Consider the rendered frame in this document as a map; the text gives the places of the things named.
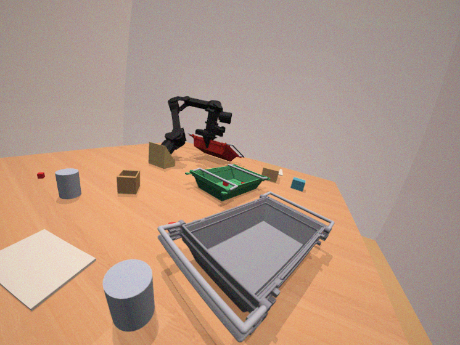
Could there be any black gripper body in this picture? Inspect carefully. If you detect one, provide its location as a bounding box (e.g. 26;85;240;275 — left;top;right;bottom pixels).
195;120;223;137

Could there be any grey cylinder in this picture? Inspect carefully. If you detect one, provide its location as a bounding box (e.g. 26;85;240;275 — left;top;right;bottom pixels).
55;168;81;200
102;259;155;332

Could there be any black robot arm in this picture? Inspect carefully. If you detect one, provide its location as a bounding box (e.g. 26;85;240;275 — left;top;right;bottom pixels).
161;96;232;155

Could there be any teal cube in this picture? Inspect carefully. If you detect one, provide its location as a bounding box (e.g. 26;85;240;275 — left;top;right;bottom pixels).
291;177;305;192

